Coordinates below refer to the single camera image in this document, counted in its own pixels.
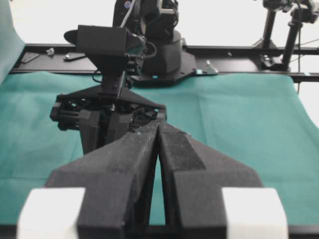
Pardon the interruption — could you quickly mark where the grey-green backdrop sheet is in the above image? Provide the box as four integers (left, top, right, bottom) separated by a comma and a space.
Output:
0, 0, 25, 84

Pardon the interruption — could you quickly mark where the black camera stand pole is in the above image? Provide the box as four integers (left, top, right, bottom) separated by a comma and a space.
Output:
252, 0, 281, 49

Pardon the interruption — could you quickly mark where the black aluminium rail frame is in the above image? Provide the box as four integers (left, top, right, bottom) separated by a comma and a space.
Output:
10, 44, 319, 83

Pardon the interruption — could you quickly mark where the green table cloth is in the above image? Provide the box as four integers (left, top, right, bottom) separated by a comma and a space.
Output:
0, 71, 319, 226

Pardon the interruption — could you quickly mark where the silver angle bracket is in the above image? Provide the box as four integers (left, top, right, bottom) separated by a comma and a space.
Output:
206, 60, 219, 75

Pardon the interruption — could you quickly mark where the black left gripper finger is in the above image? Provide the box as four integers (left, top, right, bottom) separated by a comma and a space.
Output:
158, 122, 289, 239

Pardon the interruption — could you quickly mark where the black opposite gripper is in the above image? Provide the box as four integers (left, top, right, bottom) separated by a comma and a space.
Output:
16, 63, 167, 239

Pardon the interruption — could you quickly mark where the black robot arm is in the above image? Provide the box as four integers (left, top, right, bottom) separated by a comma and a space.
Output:
17, 0, 289, 239

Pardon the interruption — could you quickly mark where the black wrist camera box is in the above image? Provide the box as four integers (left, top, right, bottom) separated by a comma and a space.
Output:
76, 24, 147, 75

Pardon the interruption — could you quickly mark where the black strip with silver screw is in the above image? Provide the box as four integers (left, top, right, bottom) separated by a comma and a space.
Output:
63, 52, 86, 62

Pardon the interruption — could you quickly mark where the small grey corner bracket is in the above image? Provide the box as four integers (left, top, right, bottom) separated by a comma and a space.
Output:
46, 47, 55, 57

